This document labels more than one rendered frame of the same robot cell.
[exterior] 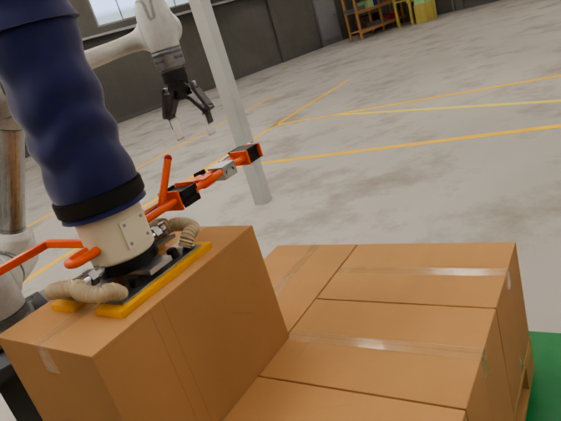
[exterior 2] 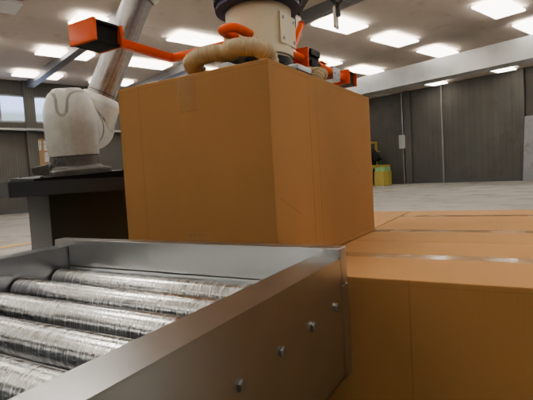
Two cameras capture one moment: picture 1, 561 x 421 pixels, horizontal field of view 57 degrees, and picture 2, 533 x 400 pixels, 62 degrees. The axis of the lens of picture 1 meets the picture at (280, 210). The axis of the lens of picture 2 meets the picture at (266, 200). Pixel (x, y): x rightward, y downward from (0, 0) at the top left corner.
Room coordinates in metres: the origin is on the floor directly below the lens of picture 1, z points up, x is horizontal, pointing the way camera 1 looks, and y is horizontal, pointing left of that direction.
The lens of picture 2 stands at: (0.12, 0.58, 0.73)
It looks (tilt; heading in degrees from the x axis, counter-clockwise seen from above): 3 degrees down; 353
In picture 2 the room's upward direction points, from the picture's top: 3 degrees counter-clockwise
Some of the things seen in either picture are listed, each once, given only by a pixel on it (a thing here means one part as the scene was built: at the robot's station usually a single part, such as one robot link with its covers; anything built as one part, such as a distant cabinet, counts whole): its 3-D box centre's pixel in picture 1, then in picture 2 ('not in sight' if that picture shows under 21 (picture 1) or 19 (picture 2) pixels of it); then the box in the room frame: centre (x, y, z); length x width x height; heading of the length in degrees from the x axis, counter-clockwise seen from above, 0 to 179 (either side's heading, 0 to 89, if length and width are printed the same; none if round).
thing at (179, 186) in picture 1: (179, 195); (301, 61); (1.49, 0.27, 1.07); 0.10 x 0.08 x 0.06; 52
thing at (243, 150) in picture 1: (246, 154); (343, 79); (1.76, 0.06, 1.07); 0.08 x 0.07 x 0.05; 142
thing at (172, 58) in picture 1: (169, 59); not in sight; (1.62, 0.18, 1.44); 0.09 x 0.09 x 0.06
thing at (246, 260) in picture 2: not in sight; (174, 256); (1.01, 0.66, 0.58); 0.70 x 0.03 x 0.06; 54
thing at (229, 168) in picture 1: (222, 170); (328, 75); (1.66, 0.14, 1.07); 0.07 x 0.07 x 0.04; 52
